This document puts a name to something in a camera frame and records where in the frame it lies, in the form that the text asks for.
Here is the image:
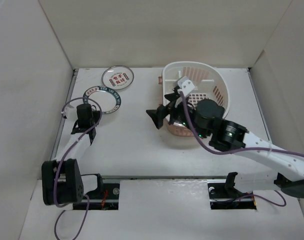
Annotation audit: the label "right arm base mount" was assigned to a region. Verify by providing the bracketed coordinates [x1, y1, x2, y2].
[207, 172, 257, 210]

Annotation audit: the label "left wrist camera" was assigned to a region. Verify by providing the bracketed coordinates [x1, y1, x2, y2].
[61, 104, 76, 119]

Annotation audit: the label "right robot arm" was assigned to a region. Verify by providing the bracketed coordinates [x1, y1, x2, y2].
[146, 87, 304, 199]

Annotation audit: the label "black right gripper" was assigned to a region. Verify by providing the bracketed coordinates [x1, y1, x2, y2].
[146, 91, 208, 139]

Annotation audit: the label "plate with red characters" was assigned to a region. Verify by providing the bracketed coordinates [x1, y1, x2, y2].
[101, 65, 135, 90]

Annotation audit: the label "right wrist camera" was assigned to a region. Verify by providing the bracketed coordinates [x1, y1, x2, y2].
[176, 76, 196, 97]

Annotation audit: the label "plate with green rim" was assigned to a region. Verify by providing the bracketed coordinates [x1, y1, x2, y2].
[83, 86, 122, 114]

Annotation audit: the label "white plastic dish rack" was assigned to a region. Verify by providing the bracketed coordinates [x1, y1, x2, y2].
[158, 61, 230, 118]

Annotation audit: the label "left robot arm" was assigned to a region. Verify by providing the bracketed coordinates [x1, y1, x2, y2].
[41, 103, 101, 206]

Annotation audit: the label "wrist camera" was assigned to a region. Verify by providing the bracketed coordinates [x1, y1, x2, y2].
[61, 104, 76, 119]
[176, 76, 196, 97]

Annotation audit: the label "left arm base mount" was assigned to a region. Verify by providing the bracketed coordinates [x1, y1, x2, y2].
[81, 174, 120, 211]

